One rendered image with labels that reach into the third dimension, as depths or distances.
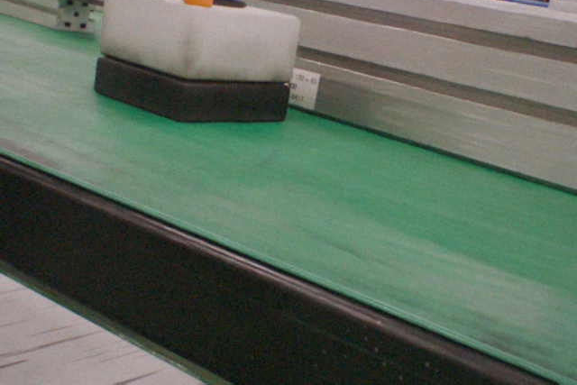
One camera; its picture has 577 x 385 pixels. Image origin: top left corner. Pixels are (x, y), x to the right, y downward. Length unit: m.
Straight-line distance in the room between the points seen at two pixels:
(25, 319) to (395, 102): 1.21
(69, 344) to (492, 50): 1.18
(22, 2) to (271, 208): 0.61
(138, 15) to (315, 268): 0.26
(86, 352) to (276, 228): 1.26
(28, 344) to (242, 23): 1.13
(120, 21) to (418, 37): 0.16
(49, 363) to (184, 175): 1.16
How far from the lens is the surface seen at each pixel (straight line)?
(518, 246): 0.36
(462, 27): 0.53
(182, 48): 0.49
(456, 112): 0.52
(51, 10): 0.88
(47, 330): 1.64
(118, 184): 0.35
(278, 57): 0.53
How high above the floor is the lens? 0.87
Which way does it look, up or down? 12 degrees down
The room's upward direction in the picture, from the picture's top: 9 degrees clockwise
